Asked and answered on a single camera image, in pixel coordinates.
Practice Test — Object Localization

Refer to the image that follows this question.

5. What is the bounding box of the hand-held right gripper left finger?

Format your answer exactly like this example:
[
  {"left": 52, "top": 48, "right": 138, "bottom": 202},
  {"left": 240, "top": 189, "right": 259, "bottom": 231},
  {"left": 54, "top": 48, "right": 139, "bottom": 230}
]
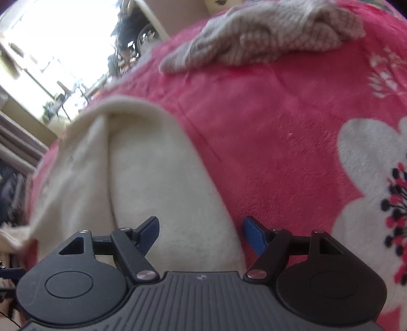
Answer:
[{"left": 58, "top": 216, "right": 160, "bottom": 283}]

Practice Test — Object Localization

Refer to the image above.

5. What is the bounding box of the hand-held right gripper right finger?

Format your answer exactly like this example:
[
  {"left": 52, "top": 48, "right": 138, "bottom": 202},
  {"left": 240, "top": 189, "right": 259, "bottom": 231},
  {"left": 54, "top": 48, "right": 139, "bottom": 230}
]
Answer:
[{"left": 243, "top": 216, "right": 345, "bottom": 282}]

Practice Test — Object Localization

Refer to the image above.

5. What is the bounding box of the white fleece garment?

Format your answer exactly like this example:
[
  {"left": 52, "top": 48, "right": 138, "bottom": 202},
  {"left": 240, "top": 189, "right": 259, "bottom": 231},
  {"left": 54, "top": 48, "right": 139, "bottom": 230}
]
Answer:
[{"left": 0, "top": 95, "right": 255, "bottom": 277}]

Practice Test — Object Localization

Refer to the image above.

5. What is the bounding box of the pink floral blanket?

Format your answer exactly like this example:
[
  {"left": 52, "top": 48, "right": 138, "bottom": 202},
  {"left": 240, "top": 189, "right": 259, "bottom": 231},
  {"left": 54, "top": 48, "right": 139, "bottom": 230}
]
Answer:
[{"left": 19, "top": 0, "right": 407, "bottom": 331}]

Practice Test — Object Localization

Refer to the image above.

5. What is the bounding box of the beige curtain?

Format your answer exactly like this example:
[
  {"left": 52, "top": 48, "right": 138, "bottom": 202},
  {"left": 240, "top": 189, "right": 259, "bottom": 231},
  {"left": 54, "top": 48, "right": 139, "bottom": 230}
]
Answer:
[{"left": 0, "top": 113, "right": 48, "bottom": 174}]

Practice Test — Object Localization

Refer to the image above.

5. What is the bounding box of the light wooden platform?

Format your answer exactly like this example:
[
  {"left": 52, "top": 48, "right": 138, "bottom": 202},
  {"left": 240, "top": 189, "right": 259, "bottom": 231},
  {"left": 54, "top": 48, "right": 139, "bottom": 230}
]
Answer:
[{"left": 0, "top": 92, "right": 67, "bottom": 144}]

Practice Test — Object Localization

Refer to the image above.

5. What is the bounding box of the dark wheelchair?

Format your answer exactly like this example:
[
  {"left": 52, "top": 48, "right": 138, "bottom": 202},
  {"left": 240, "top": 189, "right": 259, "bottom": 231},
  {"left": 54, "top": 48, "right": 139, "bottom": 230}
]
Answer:
[{"left": 106, "top": 13, "right": 159, "bottom": 78}]

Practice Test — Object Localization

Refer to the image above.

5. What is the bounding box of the beige knit sweater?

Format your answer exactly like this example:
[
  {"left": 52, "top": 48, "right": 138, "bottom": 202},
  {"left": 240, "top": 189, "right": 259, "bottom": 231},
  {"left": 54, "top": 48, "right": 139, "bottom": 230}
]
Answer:
[{"left": 159, "top": 0, "right": 366, "bottom": 74}]

